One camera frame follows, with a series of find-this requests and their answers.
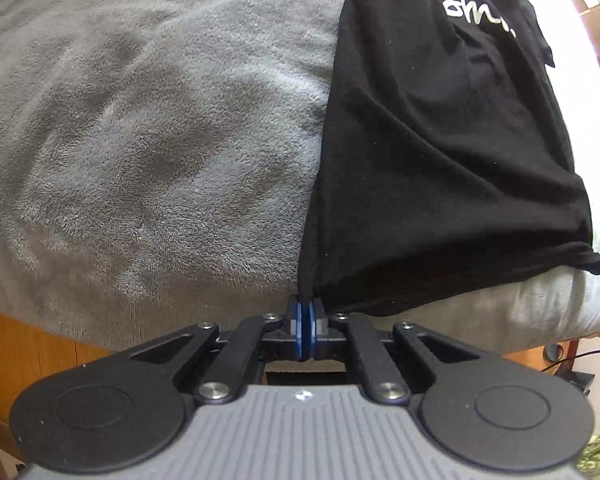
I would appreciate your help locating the black t-shirt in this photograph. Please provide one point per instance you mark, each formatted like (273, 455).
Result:
(430, 160)

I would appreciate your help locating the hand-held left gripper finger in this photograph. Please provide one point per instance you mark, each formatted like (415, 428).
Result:
(301, 332)
(311, 332)

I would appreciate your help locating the grey fleece blanket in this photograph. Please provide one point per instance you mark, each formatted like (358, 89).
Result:
(130, 135)

